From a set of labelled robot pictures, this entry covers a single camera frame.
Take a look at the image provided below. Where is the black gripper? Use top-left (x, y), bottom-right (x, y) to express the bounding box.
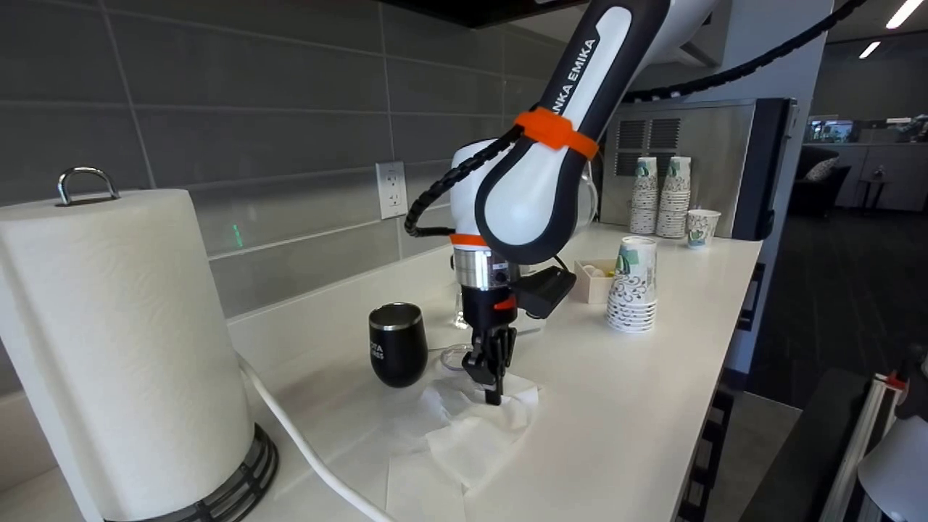
top-left (453, 247), bottom-right (515, 405)

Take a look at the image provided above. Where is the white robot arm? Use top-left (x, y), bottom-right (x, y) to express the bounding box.
top-left (448, 0), bottom-right (716, 405)

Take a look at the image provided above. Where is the black paper towel holder base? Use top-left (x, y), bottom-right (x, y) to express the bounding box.
top-left (100, 422), bottom-right (277, 522)

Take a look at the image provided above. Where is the white paper towel roll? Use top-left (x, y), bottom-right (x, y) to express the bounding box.
top-left (0, 188), bottom-right (251, 518)

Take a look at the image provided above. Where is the clear stemmed glass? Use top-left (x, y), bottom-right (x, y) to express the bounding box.
top-left (438, 289), bottom-right (473, 370)

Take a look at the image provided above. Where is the black insulated tumbler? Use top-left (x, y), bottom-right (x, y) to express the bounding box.
top-left (367, 302), bottom-right (425, 388)

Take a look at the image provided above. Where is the stack of patterned paper cups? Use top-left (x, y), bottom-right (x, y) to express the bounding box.
top-left (605, 235), bottom-right (658, 333)

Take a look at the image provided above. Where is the tall paper cup stack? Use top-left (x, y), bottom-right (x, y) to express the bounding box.
top-left (658, 153), bottom-right (690, 237)
top-left (628, 153), bottom-right (658, 235)

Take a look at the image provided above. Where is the single paper cup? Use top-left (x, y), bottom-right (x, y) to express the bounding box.
top-left (685, 208), bottom-right (718, 247)

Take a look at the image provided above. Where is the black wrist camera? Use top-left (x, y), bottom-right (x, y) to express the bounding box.
top-left (512, 267), bottom-right (577, 318)

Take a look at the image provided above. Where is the white wall outlet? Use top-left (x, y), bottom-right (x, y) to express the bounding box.
top-left (374, 161), bottom-right (408, 218)

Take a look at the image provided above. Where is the white power cable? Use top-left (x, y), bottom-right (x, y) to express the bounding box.
top-left (229, 350), bottom-right (395, 522)

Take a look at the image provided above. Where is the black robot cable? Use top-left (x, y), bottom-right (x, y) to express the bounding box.
top-left (400, 125), bottom-right (529, 240)

